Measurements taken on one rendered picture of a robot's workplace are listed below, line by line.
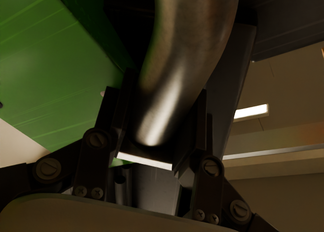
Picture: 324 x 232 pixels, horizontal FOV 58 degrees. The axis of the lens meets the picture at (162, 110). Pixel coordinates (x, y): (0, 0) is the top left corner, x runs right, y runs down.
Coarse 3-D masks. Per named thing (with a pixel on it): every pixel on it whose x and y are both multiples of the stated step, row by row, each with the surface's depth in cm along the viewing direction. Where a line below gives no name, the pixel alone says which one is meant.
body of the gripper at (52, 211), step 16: (16, 208) 9; (32, 208) 9; (48, 208) 10; (64, 208) 10; (80, 208) 10; (96, 208) 10; (112, 208) 10; (128, 208) 10; (0, 224) 9; (16, 224) 9; (32, 224) 9; (48, 224) 9; (64, 224) 9; (80, 224) 9; (96, 224) 10; (112, 224) 10; (128, 224) 10; (144, 224) 10; (160, 224) 10; (176, 224) 10; (192, 224) 11; (208, 224) 11
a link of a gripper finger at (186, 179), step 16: (192, 112) 14; (192, 128) 14; (208, 128) 15; (176, 144) 16; (192, 144) 13; (208, 144) 14; (176, 160) 15; (192, 160) 14; (176, 176) 15; (192, 176) 13; (224, 176) 14; (224, 192) 13; (224, 208) 13; (240, 208) 13; (240, 224) 12
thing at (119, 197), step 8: (112, 168) 26; (128, 168) 26; (112, 176) 27; (120, 176) 25; (128, 176) 26; (112, 184) 28; (120, 184) 24; (128, 184) 27; (112, 192) 29; (120, 192) 25; (128, 192) 28; (112, 200) 29; (120, 200) 26; (128, 200) 29
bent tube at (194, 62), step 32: (160, 0) 10; (192, 0) 9; (224, 0) 9; (160, 32) 11; (192, 32) 10; (224, 32) 10; (160, 64) 12; (192, 64) 11; (160, 96) 13; (192, 96) 13; (128, 128) 16; (160, 128) 14; (128, 160) 16; (160, 160) 16
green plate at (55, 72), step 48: (0, 0) 14; (48, 0) 14; (96, 0) 18; (0, 48) 16; (48, 48) 16; (96, 48) 15; (0, 96) 20; (48, 96) 19; (96, 96) 19; (48, 144) 24
